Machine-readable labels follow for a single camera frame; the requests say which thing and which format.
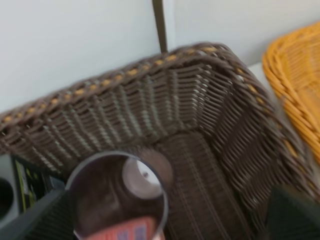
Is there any dark brown wicker basket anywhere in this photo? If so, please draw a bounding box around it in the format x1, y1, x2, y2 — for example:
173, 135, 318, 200
0, 43, 320, 240

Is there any dark green pump bottle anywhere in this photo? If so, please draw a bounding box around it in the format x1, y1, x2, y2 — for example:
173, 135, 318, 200
0, 154, 65, 227

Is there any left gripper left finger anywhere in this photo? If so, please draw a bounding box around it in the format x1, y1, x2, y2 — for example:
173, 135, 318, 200
0, 190, 75, 240

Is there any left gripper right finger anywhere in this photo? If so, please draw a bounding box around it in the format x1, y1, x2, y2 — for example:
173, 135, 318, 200
267, 185, 320, 240

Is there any pink lotion bottle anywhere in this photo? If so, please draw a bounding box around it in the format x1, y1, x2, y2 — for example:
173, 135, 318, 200
85, 216, 166, 240

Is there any light orange wicker basket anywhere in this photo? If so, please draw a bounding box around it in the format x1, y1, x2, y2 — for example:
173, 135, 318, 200
262, 22, 320, 162

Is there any translucent purple plastic cup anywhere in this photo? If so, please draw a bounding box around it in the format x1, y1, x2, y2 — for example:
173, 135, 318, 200
65, 147, 174, 240

